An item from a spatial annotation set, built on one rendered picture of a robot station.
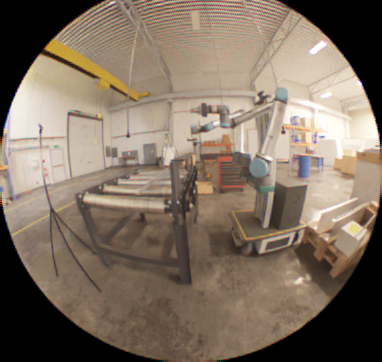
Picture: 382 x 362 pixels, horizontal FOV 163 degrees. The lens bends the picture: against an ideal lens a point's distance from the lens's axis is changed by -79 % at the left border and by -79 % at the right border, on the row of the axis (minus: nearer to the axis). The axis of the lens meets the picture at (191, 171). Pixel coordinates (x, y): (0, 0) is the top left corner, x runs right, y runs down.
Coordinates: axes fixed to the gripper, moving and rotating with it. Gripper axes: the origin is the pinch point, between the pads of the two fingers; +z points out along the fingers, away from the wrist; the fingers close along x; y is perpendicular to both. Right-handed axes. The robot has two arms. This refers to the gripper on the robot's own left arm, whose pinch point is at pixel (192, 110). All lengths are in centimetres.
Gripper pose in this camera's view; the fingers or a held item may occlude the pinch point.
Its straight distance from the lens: 126.6
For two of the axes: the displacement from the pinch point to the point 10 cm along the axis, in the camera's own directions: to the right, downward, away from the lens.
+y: 0.9, -1.7, 9.8
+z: -9.9, 0.3, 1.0
